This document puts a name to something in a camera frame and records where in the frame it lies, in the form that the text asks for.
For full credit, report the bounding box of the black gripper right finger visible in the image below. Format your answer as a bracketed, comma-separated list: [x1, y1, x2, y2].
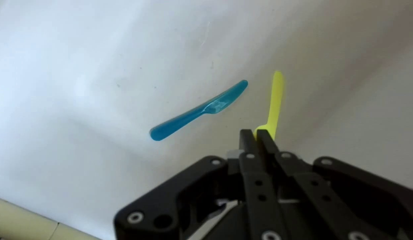
[257, 130, 379, 240]

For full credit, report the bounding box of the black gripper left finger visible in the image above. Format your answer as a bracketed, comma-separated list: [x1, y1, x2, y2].
[240, 130, 288, 240]

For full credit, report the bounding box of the yellow plastic spoon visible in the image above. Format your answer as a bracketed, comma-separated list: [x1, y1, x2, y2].
[257, 71, 285, 139]

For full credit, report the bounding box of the white sink basin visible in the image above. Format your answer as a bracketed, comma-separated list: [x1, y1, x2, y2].
[0, 0, 413, 240]

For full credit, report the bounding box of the blue plastic knife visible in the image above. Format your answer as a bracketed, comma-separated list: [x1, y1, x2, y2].
[149, 81, 249, 142]

